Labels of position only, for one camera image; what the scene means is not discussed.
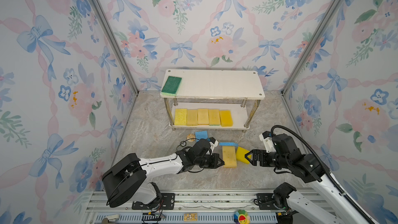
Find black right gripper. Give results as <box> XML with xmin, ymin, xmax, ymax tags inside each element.
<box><xmin>244</xmin><ymin>149</ymin><xmax>290</xmax><ymax>170</ymax></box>

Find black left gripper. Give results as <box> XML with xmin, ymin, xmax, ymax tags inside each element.
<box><xmin>194</xmin><ymin>153</ymin><xmax>225</xmax><ymax>169</ymax></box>

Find bright yellow foam sponge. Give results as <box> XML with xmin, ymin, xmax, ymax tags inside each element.
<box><xmin>236</xmin><ymin>146</ymin><xmax>250</xmax><ymax>164</ymax></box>

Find pale yellow sponge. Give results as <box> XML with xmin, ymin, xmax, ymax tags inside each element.
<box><xmin>222</xmin><ymin>146</ymin><xmax>237</xmax><ymax>168</ymax></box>
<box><xmin>186</xmin><ymin>110</ymin><xmax>198</xmax><ymax>126</ymax></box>

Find blue sponge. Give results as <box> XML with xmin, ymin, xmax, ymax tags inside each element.
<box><xmin>195</xmin><ymin>131</ymin><xmax>208</xmax><ymax>140</ymax></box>
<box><xmin>219</xmin><ymin>142</ymin><xmax>239</xmax><ymax>147</ymax></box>

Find yellow green-backed sponge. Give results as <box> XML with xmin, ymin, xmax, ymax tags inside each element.
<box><xmin>208</xmin><ymin>109</ymin><xmax>221</xmax><ymax>125</ymax></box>

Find yellow orange-backed sponge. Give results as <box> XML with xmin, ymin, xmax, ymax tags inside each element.
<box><xmin>198</xmin><ymin>108</ymin><xmax>209</xmax><ymax>125</ymax></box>

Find bright yellow cellulose sponge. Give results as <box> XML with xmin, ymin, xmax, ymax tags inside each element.
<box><xmin>174</xmin><ymin>108</ymin><xmax>188</xmax><ymax>126</ymax></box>

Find green scouring sponge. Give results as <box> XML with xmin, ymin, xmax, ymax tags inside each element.
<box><xmin>161</xmin><ymin>76</ymin><xmax>182</xmax><ymax>96</ymax></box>

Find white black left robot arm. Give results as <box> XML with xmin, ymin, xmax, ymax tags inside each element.
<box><xmin>102</xmin><ymin>138</ymin><xmax>225</xmax><ymax>210</ymax></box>

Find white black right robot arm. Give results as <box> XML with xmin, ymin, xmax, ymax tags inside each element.
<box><xmin>245</xmin><ymin>132</ymin><xmax>377</xmax><ymax>224</ymax></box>

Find white two-tier metal shelf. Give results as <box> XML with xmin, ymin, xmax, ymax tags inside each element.
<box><xmin>161</xmin><ymin>69</ymin><xmax>265</xmax><ymax>131</ymax></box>

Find colourful round toy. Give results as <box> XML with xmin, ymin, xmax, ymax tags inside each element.
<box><xmin>233</xmin><ymin>209</ymin><xmax>250</xmax><ymax>224</ymax></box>

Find small yellow tag board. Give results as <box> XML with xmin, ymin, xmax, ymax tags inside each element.
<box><xmin>183</xmin><ymin>213</ymin><xmax>199</xmax><ymax>222</ymax></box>

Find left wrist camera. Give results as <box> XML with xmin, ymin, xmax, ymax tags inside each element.
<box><xmin>207</xmin><ymin>137</ymin><xmax>219</xmax><ymax>153</ymax></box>

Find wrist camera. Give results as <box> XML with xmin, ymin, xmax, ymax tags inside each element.
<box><xmin>207</xmin><ymin>137</ymin><xmax>219</xmax><ymax>153</ymax></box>
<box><xmin>259</xmin><ymin>131</ymin><xmax>276</xmax><ymax>152</ymax></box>

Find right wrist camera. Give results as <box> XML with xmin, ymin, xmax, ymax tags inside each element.
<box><xmin>259</xmin><ymin>131</ymin><xmax>276</xmax><ymax>152</ymax></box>

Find black corrugated cable conduit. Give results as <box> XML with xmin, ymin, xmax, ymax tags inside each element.
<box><xmin>270</xmin><ymin>124</ymin><xmax>377</xmax><ymax>224</ymax></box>

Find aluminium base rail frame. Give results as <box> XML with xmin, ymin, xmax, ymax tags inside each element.
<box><xmin>79</xmin><ymin>169</ymin><xmax>353</xmax><ymax>224</ymax></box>

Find aluminium left corner post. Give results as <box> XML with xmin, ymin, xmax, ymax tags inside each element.
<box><xmin>88</xmin><ymin>0</ymin><xmax>138</xmax><ymax>96</ymax></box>

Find aluminium corner post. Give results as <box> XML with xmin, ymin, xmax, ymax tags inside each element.
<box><xmin>281</xmin><ymin>0</ymin><xmax>344</xmax><ymax>96</ymax></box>
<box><xmin>88</xmin><ymin>0</ymin><xmax>138</xmax><ymax>96</ymax></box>

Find aluminium right corner post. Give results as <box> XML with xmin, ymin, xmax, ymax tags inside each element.
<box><xmin>281</xmin><ymin>0</ymin><xmax>344</xmax><ymax>96</ymax></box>

